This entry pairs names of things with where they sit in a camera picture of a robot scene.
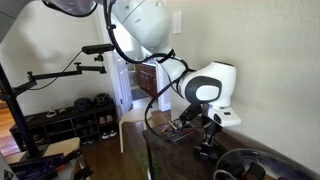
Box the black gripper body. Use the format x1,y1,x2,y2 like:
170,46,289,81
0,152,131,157
200,120,224,148

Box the black folding multi-tool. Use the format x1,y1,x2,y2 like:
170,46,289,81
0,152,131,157
194,142,231,163

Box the blue-rimmed rectangular tray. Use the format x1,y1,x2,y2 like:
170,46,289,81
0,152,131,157
159,119,198,144

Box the small white shelf object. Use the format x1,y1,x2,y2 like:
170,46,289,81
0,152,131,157
45,107,58,119

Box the orange white pen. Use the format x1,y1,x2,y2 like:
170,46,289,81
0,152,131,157
161,120,178,133

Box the black item in bowl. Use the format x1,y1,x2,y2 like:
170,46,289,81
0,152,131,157
244,161,267,180

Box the white round stool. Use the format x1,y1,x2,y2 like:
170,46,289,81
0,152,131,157
118,106,154,154

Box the brown wooden cabinet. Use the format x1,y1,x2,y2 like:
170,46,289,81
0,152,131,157
134,62,159,99

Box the white panel door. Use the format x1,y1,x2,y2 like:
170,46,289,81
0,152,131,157
99,6,135,118

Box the black bicycle helmet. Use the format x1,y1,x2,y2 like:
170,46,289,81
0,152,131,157
93,92,115,107
73,97,93,113

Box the dark wooden shoe shelf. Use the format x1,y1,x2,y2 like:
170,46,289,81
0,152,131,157
9,102,120,152

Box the light wooden board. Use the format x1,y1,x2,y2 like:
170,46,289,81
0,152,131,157
4,136,82,165

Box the blue plastic tool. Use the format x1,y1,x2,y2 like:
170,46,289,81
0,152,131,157
9,152,65,180

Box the black stand pole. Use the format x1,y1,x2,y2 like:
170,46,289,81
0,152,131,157
0,63,48,160

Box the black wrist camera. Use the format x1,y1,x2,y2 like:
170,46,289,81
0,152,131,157
179,102,202,130

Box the white light switch plate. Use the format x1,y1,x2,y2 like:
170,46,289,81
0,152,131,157
172,9,183,36

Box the black bar camera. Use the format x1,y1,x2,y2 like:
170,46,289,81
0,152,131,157
81,43,116,56

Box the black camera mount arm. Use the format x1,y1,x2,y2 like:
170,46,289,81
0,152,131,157
11,53,108,98

